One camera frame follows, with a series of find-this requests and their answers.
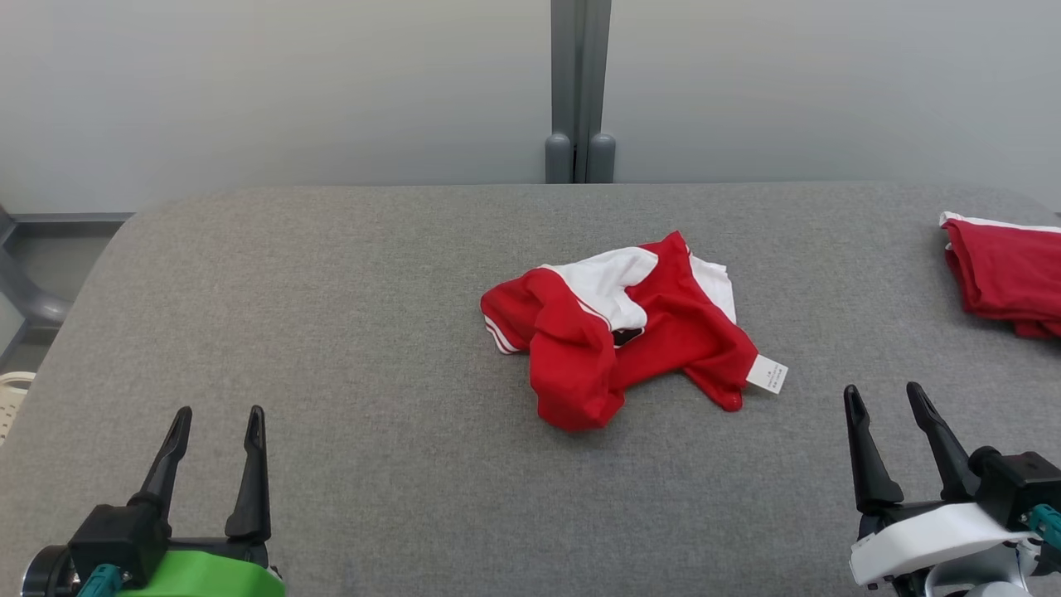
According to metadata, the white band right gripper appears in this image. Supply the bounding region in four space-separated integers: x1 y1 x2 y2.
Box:
843 381 1038 590

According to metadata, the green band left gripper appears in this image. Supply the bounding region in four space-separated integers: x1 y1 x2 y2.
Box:
116 404 288 597

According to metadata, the red garment white hem band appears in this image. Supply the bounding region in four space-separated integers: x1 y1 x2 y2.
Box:
938 211 1061 341

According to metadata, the red white jersey black print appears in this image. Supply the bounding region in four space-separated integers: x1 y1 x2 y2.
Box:
479 231 790 434

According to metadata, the white laundry basket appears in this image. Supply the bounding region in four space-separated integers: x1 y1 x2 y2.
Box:
0 371 36 447

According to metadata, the teal left camera connector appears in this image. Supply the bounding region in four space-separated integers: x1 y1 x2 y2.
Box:
76 564 125 597

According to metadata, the teal camera connector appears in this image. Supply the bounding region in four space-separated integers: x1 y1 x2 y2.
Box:
76 564 125 597
1026 503 1061 552

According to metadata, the teal right camera connector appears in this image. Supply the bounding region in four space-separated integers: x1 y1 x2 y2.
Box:
1026 503 1061 552

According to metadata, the grey metal frame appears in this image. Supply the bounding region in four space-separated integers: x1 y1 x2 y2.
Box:
0 203 135 370

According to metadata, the grey wall post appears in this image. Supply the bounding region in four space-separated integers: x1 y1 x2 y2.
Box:
543 0 617 185

